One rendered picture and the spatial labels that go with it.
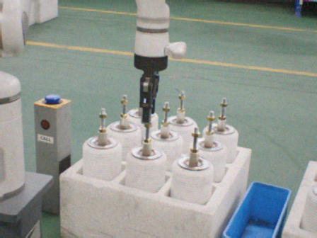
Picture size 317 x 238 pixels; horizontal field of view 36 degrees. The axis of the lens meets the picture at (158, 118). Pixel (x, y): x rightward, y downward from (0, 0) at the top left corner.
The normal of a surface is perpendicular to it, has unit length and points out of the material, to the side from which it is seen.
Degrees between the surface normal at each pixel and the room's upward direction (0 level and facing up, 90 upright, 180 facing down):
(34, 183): 0
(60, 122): 90
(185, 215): 90
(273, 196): 88
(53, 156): 90
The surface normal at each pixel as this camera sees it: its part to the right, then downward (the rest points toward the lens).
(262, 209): -0.40, 0.27
